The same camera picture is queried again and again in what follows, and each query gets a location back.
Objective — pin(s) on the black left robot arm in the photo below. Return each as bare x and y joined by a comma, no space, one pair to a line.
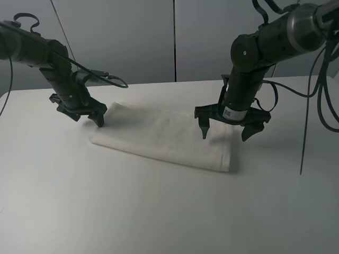
51,58

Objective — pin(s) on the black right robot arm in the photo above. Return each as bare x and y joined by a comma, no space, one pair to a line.
300,29

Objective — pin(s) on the white towel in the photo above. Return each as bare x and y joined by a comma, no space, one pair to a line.
169,136

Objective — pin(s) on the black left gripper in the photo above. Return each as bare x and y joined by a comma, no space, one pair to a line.
75,104

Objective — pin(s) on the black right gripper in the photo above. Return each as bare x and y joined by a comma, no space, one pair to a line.
252,119

